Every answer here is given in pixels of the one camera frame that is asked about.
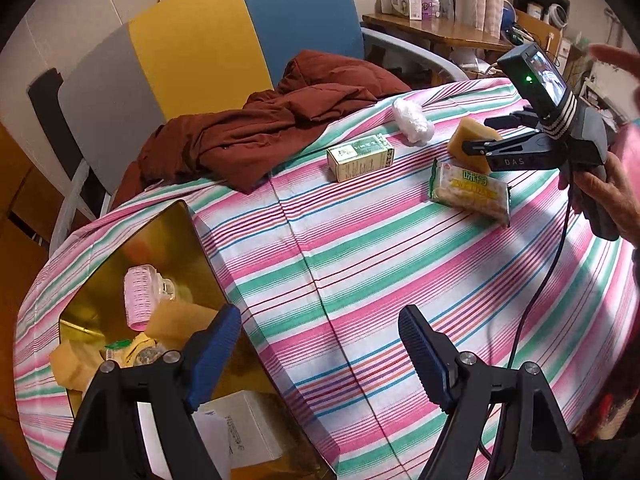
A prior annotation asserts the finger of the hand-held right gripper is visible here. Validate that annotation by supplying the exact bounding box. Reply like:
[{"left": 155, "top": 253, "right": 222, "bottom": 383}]
[
  {"left": 484, "top": 110, "right": 543, "bottom": 130},
  {"left": 461, "top": 131, "right": 548, "bottom": 158}
]

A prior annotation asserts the wooden side table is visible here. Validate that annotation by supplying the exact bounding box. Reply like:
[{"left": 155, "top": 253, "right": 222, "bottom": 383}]
[{"left": 362, "top": 12, "right": 516, "bottom": 56}]

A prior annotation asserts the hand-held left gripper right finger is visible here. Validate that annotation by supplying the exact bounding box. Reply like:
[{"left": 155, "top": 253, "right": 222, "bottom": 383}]
[{"left": 397, "top": 304, "right": 586, "bottom": 480}]

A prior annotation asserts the striped tablecloth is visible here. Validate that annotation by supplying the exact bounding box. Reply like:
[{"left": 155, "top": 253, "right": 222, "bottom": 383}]
[{"left": 12, "top": 80, "right": 640, "bottom": 480}]

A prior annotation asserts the orange wooden cabinet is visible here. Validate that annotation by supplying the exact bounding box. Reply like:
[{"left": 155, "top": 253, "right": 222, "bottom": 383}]
[{"left": 0, "top": 120, "right": 66, "bottom": 271}]

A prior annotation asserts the person's right hand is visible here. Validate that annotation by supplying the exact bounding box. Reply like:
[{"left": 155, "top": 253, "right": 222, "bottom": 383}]
[{"left": 559, "top": 44, "right": 640, "bottom": 251}]

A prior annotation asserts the brown cloth garment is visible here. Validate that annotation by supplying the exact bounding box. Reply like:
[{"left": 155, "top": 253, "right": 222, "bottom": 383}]
[{"left": 117, "top": 50, "right": 413, "bottom": 211}]

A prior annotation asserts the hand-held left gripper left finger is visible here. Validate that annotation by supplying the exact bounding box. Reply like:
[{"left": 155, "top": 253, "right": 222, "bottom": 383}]
[{"left": 55, "top": 304, "right": 242, "bottom": 480}]

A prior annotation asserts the yellow-label cracker packet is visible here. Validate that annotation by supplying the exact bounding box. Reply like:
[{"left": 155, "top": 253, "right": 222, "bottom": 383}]
[{"left": 429, "top": 157, "right": 512, "bottom": 228}]

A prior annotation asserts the yellow sponge block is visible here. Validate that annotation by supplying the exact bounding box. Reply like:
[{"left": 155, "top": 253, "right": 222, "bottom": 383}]
[
  {"left": 446, "top": 119, "right": 505, "bottom": 173},
  {"left": 149, "top": 300, "right": 221, "bottom": 353},
  {"left": 48, "top": 340, "right": 106, "bottom": 393}
]

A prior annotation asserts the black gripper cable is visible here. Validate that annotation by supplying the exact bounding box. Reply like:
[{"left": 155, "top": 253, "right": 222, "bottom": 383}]
[{"left": 477, "top": 192, "right": 571, "bottom": 461}]

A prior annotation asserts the green-edged rice cracker packet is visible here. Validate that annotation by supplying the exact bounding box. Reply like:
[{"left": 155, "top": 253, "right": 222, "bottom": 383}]
[{"left": 102, "top": 335, "right": 168, "bottom": 367}]

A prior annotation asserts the crumpled white plastic wad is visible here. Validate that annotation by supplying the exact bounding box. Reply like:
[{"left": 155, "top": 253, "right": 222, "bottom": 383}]
[{"left": 391, "top": 97, "right": 435, "bottom": 145}]

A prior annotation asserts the grey yellow blue chair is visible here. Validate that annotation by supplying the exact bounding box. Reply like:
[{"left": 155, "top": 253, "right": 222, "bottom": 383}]
[{"left": 27, "top": 0, "right": 471, "bottom": 256}]

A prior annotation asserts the cream cardboard box with barcode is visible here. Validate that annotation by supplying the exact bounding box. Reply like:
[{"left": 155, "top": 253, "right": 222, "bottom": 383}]
[{"left": 192, "top": 389, "right": 287, "bottom": 467}]

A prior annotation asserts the small green and gold box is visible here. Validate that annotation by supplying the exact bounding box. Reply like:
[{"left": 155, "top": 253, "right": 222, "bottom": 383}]
[{"left": 326, "top": 133, "right": 396, "bottom": 183}]

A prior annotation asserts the maroon gift box gold interior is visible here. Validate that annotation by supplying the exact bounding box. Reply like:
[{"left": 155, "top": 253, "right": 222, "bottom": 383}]
[{"left": 59, "top": 200, "right": 337, "bottom": 480}]

